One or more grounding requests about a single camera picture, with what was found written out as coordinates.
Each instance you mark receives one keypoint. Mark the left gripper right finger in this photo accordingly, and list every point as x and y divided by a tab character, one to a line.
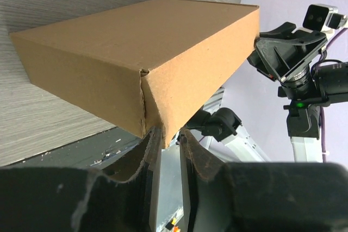
259	196

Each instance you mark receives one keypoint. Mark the aluminium rail profile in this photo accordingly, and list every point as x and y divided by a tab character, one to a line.
214	102

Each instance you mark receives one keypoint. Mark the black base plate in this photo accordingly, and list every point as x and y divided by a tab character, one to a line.
99	150

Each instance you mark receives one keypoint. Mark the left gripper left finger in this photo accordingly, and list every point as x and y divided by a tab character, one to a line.
121	197

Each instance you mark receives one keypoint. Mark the large brown cardboard box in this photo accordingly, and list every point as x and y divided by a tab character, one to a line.
153	63

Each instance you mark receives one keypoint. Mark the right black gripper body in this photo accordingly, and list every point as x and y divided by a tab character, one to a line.
300	86

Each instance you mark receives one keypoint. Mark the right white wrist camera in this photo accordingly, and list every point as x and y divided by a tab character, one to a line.
321	18

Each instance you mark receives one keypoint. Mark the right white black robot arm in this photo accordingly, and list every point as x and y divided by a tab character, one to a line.
305	120

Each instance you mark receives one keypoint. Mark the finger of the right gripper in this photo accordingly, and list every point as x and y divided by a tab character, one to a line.
281	59
281	32

